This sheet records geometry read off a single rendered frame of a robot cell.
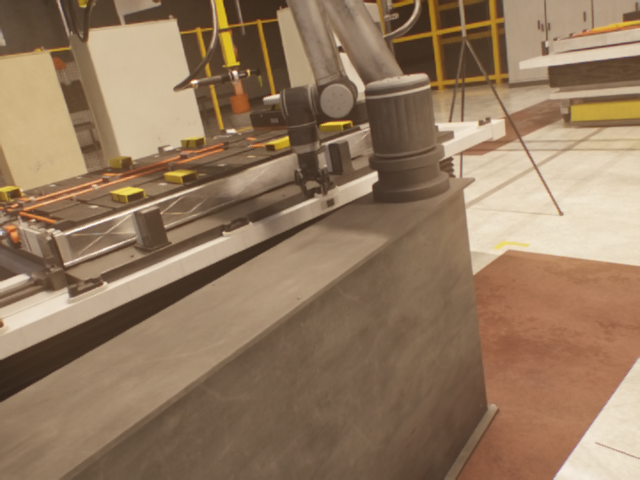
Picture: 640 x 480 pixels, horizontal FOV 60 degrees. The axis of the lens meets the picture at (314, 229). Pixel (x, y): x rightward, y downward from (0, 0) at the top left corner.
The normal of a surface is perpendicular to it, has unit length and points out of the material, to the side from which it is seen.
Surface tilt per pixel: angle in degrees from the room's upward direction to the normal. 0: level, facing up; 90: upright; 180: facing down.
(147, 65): 90
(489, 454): 0
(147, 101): 90
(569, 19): 90
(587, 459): 0
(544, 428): 0
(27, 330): 90
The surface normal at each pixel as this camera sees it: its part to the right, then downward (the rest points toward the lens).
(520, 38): -0.72, 0.33
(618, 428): -0.18, -0.94
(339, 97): -0.12, 0.33
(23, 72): 0.68, 0.10
